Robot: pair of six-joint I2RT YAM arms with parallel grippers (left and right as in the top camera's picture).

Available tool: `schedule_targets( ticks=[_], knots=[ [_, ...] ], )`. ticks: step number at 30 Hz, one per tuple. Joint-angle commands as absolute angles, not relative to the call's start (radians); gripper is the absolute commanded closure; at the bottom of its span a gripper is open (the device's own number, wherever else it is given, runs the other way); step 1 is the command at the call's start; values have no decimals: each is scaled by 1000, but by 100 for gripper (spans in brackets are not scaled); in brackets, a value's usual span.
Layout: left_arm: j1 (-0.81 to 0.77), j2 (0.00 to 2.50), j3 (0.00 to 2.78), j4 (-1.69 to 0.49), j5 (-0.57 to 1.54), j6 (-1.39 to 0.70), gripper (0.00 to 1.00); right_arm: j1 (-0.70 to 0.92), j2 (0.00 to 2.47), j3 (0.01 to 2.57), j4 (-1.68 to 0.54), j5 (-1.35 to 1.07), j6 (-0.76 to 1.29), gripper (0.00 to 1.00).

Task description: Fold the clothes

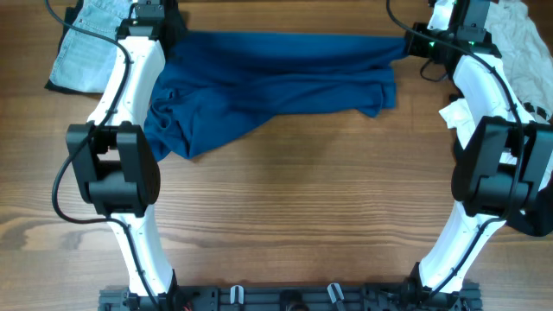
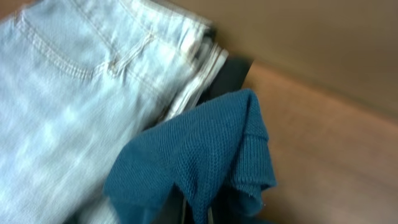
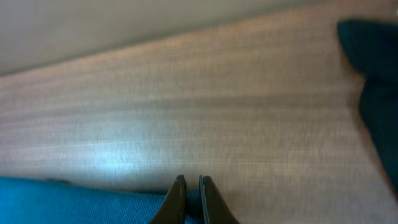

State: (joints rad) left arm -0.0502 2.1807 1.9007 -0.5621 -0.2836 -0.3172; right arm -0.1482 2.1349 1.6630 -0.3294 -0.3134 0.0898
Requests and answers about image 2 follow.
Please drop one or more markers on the dark blue polo shirt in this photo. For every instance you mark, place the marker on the dark blue polo shirt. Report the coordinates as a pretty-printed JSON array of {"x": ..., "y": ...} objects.
[{"x": 220, "y": 147}]

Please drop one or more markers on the light blue folded jeans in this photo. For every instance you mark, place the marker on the light blue folded jeans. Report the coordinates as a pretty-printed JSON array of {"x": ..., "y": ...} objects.
[{"x": 80, "y": 79}]

